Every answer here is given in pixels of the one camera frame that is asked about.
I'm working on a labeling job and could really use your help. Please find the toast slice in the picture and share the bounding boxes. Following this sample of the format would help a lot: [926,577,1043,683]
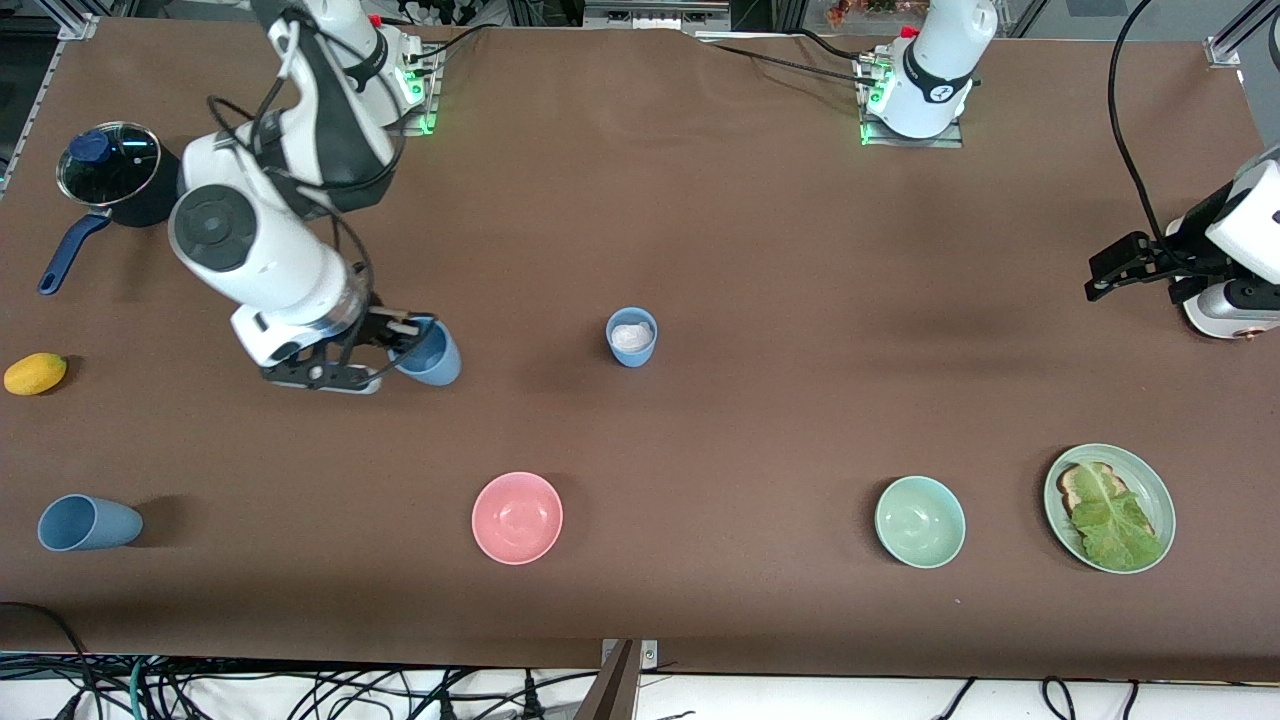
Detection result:
[1057,462,1136,521]

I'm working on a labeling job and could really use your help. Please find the yellow lemon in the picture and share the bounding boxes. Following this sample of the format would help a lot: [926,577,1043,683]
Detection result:
[3,352,68,397]

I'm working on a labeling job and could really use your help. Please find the pink bowl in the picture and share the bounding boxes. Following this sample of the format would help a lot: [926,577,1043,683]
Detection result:
[471,471,564,566]

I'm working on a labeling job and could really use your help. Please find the glass pot lid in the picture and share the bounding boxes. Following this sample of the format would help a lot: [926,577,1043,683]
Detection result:
[57,122,161,208]

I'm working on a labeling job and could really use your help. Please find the grey power strip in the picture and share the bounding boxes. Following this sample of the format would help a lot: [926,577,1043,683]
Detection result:
[583,0,731,31]

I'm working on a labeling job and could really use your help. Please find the dark slanted bar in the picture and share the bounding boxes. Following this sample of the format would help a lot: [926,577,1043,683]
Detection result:
[572,640,639,720]

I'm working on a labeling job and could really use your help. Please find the blue plastic cup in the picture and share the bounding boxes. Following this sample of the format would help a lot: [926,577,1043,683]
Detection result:
[37,494,144,553]
[393,318,462,388]
[605,307,659,369]

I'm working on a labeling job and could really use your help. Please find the black table cable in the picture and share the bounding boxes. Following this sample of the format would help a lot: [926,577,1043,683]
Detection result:
[795,28,866,63]
[405,25,496,76]
[695,38,881,86]

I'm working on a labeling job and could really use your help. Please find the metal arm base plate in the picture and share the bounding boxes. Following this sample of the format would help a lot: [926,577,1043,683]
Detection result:
[395,45,441,136]
[855,55,966,149]

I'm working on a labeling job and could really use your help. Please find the thick black hanging cable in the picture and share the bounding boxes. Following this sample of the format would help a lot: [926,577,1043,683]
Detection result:
[1108,0,1181,241]

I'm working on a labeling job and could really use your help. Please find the mint green bowl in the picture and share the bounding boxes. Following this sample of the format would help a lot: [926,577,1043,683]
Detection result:
[875,475,967,570]

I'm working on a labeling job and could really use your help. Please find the aluminium frame profile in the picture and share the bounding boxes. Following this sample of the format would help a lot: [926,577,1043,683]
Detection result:
[55,0,101,41]
[1205,0,1280,69]

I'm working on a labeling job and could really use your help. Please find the dark blue pot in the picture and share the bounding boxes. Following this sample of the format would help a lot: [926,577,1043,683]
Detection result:
[38,122,191,297]

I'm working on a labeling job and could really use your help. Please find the green lettuce leaf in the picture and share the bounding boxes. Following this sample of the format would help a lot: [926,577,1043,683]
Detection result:
[1070,465,1166,571]

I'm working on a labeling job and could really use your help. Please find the green plate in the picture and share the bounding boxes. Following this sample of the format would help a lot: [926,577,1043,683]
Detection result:
[1043,443,1177,575]

